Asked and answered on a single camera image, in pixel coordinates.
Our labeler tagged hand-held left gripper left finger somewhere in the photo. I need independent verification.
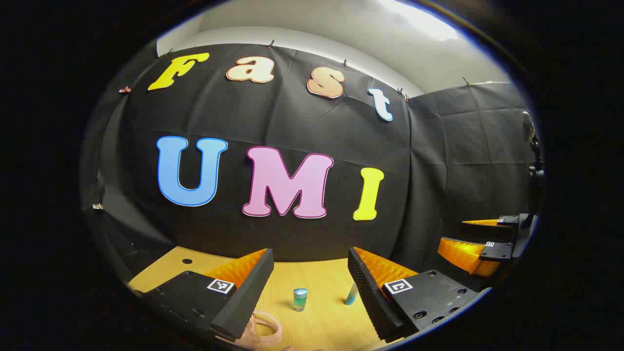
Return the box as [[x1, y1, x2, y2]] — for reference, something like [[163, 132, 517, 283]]
[[131, 248, 274, 342]]

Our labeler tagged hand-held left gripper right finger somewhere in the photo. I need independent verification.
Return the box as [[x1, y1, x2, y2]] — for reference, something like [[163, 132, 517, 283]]
[[347, 246, 492, 343]]

